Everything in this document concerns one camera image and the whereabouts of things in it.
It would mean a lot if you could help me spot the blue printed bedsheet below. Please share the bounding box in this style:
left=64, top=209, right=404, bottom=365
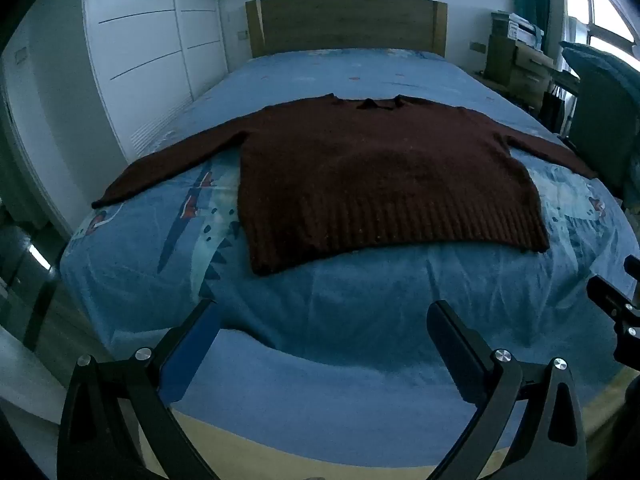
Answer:
left=60, top=47, right=640, bottom=466

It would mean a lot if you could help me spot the black bag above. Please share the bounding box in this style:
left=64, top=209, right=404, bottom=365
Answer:
left=541, top=85, right=569, bottom=133

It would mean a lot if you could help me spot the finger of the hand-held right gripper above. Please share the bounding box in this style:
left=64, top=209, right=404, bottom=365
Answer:
left=586, top=274, right=640, bottom=370

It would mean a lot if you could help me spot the teal long curtain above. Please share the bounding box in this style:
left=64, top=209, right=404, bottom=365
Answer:
left=514, top=0, right=571, bottom=68

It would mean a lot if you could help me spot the window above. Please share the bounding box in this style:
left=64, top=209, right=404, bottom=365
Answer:
left=567, top=0, right=640, bottom=61

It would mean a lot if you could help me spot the wooden bed headboard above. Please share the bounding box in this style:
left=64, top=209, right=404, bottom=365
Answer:
left=245, top=0, right=448, bottom=59

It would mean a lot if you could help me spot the white wardrobe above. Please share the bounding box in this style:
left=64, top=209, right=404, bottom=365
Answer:
left=82, top=0, right=229, bottom=161

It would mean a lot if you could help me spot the wooden bedside cabinet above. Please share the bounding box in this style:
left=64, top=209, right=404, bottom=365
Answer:
left=486, top=12, right=557, bottom=107

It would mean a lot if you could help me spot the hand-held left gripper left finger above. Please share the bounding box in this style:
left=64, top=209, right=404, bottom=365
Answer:
left=57, top=299, right=222, bottom=480

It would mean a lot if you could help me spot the dark red knit sweater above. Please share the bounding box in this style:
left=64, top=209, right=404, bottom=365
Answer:
left=91, top=92, right=598, bottom=277

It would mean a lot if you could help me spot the chair with teal cushion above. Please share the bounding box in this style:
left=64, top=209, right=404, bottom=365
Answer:
left=559, top=40, right=640, bottom=198

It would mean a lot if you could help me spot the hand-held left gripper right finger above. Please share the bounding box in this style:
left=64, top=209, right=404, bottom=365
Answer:
left=426, top=300, right=589, bottom=480

